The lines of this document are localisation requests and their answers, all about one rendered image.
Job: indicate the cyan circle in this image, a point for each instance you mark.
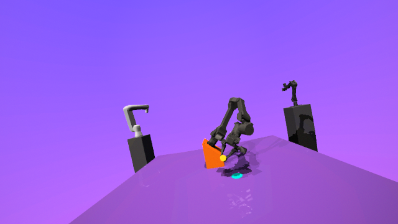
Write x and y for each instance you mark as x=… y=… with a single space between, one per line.
x=237 y=175

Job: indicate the yellow cylinder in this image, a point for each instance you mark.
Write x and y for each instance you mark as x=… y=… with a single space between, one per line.
x=223 y=158

